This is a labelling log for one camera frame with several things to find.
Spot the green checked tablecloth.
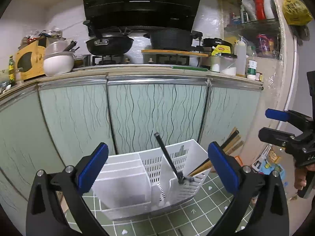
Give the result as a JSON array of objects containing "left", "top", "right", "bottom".
[{"left": 83, "top": 173, "right": 233, "bottom": 235}]

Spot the black wok pan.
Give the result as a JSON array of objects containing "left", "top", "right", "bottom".
[{"left": 83, "top": 20, "right": 133, "bottom": 56}]

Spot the black cast iron pot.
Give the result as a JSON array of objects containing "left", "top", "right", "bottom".
[{"left": 144, "top": 29, "right": 203, "bottom": 52}]

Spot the black range hood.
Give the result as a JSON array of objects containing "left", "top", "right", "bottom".
[{"left": 83, "top": 0, "right": 200, "bottom": 31}]

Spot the green label white bottle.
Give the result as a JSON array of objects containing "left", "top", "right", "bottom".
[{"left": 247, "top": 60, "right": 257, "bottom": 80}]

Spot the blue plastic toy container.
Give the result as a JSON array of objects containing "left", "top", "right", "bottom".
[{"left": 259, "top": 159, "right": 286, "bottom": 181}]

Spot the yellow microwave oven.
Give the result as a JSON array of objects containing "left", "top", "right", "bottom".
[{"left": 16, "top": 37, "right": 46, "bottom": 80}]

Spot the white squeeze bottle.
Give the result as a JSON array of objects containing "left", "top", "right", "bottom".
[{"left": 234, "top": 36, "right": 247, "bottom": 77}]

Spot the white bowl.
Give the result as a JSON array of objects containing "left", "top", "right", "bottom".
[{"left": 43, "top": 52, "right": 74, "bottom": 76}]

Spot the white utensil holder rack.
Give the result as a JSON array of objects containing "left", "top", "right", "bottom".
[{"left": 92, "top": 140, "right": 210, "bottom": 220}]

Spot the yellow plastic bag hanging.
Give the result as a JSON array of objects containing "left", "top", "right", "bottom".
[{"left": 282, "top": 0, "right": 313, "bottom": 26}]

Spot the person's right hand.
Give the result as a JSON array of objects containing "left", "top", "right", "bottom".
[{"left": 294, "top": 164, "right": 315, "bottom": 190}]

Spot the green glass bottle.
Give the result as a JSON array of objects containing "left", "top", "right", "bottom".
[{"left": 8, "top": 55, "right": 16, "bottom": 86}]

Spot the clear jar with white powder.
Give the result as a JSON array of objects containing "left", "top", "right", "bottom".
[{"left": 220, "top": 53, "right": 237, "bottom": 76}]

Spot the wooden cutting board on stove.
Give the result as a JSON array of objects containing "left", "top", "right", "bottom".
[{"left": 141, "top": 50, "right": 209, "bottom": 58}]

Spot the black chopstick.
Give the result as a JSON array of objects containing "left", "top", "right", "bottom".
[{"left": 154, "top": 132, "right": 185, "bottom": 184}]

